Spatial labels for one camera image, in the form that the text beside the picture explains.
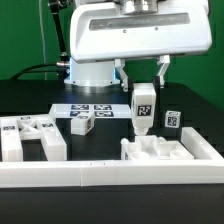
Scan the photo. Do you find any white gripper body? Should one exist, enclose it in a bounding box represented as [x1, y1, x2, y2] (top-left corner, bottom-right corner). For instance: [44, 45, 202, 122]
[70, 0, 212, 63]

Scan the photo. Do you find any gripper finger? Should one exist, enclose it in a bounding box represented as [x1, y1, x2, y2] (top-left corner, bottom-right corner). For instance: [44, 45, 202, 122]
[114, 59, 133, 92]
[154, 55, 170, 88]

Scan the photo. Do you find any white chair seat part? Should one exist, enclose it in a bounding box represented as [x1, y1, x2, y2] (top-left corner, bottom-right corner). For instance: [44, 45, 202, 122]
[121, 135, 194, 161]

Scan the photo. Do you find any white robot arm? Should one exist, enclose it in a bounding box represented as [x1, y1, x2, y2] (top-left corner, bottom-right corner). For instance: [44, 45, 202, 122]
[65, 0, 212, 91]

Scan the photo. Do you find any white flat tagged plate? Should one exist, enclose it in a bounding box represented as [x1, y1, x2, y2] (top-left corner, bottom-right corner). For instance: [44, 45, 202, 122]
[49, 104, 131, 119]

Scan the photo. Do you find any white tagged cube right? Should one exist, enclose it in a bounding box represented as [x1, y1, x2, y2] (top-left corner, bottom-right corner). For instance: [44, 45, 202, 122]
[165, 111, 181, 128]

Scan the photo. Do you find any black cable bundle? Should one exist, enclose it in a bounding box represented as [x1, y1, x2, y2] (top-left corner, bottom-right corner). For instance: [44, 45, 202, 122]
[10, 61, 71, 81]

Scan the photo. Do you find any white boundary fence frame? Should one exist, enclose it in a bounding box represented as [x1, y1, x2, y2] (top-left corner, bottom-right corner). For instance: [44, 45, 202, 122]
[0, 127, 224, 188]

